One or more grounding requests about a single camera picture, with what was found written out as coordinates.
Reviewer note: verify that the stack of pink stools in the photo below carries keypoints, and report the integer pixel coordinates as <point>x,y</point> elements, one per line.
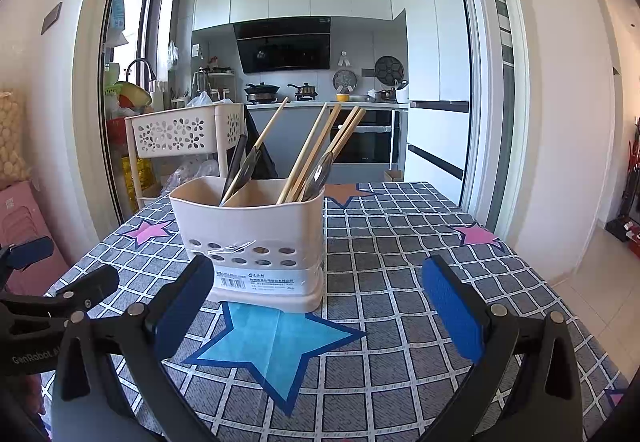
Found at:
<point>25,217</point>

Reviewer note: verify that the grey checked star tablecloth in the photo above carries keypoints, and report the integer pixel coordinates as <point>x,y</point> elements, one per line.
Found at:
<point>400,272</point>

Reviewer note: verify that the round metal steaming rack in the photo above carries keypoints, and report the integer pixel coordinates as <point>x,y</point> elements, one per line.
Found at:
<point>344,81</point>

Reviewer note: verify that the yellow bowl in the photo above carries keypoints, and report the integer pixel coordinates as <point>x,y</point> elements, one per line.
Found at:
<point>343,98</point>

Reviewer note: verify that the grey wall switch plate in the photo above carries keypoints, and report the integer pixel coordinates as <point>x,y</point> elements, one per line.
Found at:
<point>52,17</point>

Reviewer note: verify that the white plastic bag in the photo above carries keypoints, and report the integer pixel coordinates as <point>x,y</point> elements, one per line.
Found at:
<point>205,99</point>

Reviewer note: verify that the grey kitchen counter cabinet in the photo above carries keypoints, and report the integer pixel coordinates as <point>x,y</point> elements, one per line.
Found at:
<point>300,122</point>

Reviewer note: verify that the white rice cooker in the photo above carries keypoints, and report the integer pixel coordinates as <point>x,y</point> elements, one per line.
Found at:
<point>402,93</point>

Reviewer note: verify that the bag of puffed snacks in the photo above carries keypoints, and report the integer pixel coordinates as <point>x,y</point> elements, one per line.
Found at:
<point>10,137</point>

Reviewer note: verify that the black built-in oven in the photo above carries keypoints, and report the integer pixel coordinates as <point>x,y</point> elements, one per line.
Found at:
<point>370,142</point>

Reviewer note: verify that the black plastic spoon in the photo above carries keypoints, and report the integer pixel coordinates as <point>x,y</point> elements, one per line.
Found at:
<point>237,162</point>
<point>320,177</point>
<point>252,167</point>

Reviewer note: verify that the white plastic utensil holder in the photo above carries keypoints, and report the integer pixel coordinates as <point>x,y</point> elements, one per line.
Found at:
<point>250,227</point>

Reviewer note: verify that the hanging clear plastic bag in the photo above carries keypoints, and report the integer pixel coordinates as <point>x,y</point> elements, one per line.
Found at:
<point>173,56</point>

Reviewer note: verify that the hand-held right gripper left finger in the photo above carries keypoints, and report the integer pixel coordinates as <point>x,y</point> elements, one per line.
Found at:
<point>187,302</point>

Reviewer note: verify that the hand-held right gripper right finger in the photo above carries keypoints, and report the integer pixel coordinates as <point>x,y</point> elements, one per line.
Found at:
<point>452,307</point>

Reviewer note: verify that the yellow green colander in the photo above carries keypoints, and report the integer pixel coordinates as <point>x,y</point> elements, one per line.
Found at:
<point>130,97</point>

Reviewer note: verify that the dark round wall pan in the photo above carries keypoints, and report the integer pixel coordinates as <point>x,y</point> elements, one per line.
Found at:
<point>390,68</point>

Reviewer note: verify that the white countertop spice rack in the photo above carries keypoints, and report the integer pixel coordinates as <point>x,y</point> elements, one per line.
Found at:
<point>215,84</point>

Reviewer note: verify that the curved kitchen faucet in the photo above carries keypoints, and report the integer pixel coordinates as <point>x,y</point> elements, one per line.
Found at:
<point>134,64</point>

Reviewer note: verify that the black range hood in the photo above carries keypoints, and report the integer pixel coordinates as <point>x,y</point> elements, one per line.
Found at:
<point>285,47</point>

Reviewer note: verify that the white refrigerator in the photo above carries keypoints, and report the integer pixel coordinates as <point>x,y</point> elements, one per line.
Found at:
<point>435,47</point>

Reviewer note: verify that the small cooking pot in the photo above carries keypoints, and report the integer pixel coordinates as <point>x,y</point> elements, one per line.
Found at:
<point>303,92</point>

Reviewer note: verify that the black wok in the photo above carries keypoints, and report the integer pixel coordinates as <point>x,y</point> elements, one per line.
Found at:
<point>262,92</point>

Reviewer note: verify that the beige plastic storage cart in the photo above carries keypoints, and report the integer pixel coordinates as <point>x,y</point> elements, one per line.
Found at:
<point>175,132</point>

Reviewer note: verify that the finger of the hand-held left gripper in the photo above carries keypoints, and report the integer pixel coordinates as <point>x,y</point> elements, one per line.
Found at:
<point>30,253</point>
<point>95,284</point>

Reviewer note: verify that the crumpled clear plastic bag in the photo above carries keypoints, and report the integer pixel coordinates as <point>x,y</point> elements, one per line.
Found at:
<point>192,172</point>

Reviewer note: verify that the small cardboard box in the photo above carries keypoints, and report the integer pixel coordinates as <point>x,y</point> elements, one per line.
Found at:
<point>394,176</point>

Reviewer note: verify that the yellow cooking oil bottle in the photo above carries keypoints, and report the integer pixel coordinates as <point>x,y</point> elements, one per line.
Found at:
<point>140,177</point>

